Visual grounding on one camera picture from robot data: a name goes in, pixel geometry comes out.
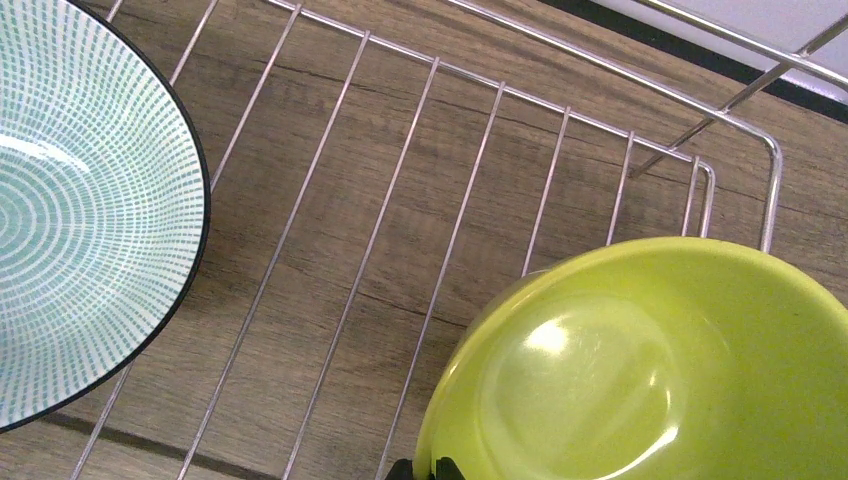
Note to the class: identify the metal wire dish rack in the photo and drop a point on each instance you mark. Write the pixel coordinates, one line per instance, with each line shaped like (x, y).
(365, 208)

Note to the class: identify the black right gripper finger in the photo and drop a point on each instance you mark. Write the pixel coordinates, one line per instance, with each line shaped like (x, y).
(445, 469)

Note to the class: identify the pale green glass bowl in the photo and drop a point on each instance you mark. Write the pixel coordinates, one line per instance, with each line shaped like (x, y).
(105, 204)

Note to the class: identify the yellow green bowl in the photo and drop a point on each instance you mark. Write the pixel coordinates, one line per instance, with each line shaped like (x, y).
(660, 358)

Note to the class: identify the black aluminium frame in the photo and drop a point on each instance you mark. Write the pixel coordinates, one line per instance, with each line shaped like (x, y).
(698, 55)

